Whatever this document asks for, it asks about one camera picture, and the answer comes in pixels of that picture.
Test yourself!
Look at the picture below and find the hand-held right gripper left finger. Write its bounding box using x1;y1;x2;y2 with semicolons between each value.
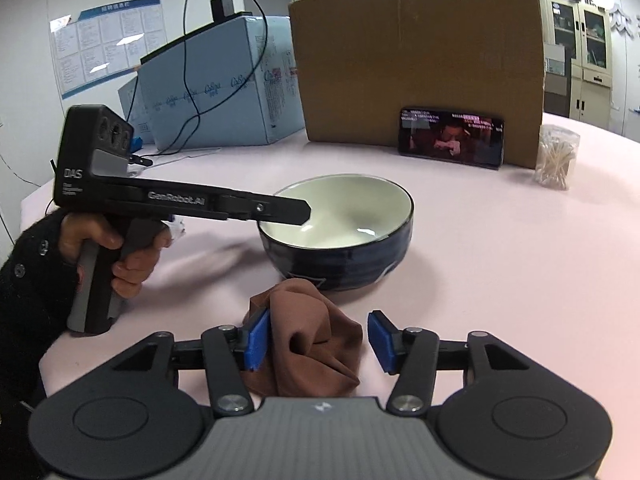
112;307;273;417

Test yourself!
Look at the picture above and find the person's left forearm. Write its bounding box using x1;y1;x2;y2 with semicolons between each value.
0;209;85;411

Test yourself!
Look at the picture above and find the flat black laptop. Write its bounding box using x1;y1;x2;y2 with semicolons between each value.
140;10;253;66

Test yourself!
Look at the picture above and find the clear cotton swab jar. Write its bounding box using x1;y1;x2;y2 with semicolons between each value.
534;125;581;191

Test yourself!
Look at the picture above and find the grey office partition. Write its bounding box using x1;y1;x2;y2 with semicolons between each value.
542;42;572;116

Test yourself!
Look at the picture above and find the dark blue ceramic bowl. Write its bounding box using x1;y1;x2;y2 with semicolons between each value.
257;174;416;292

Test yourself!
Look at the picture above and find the silver wall lettering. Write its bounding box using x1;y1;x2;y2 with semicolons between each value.
607;2;640;41

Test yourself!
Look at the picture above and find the large light blue carton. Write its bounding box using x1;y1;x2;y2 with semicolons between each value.
137;14;307;152

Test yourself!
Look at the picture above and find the black power adapter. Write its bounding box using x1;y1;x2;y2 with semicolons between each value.
210;0;238;23

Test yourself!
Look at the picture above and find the brown cardboard box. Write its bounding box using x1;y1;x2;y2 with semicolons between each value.
288;0;547;171

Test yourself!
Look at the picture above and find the brown cloth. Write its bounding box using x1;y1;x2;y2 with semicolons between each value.
240;278;363;397

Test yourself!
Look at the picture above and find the beige metal cabinet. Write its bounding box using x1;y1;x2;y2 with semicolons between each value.
540;0;613;136

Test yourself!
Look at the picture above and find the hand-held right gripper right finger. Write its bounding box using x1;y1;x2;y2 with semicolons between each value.
367;310;531;416

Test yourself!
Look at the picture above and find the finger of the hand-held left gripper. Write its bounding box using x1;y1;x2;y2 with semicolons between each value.
219;193;312;227

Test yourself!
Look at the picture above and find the black smartphone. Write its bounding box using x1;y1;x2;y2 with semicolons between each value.
397;106;505;170

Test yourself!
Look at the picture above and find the person's left hand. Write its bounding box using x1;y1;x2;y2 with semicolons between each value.
57;210;174;302

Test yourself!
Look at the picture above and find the wall notice board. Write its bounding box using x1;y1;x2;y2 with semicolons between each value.
49;0;168;101

